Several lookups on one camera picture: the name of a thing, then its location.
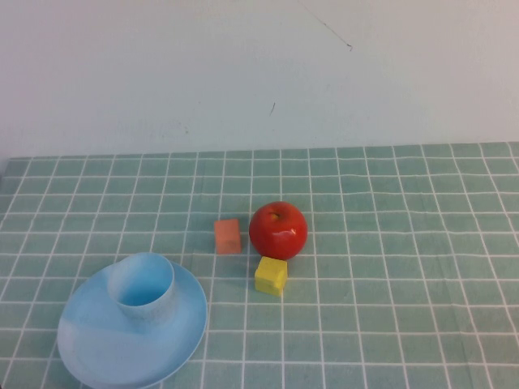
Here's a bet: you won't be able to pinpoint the orange foam cube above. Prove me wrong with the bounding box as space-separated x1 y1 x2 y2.
214 218 242 255

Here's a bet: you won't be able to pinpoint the green white grid tablecloth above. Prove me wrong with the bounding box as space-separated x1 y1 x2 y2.
0 141 519 389

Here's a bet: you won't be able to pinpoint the light blue plastic plate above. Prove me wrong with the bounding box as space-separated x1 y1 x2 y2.
56 261 208 389

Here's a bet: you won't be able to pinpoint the red apple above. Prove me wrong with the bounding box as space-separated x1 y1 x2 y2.
248 201 309 262

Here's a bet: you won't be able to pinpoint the light blue plastic cup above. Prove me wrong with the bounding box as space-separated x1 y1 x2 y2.
107 252 176 326

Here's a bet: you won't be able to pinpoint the yellow foam cube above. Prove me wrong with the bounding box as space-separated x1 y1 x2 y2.
254 255 289 297

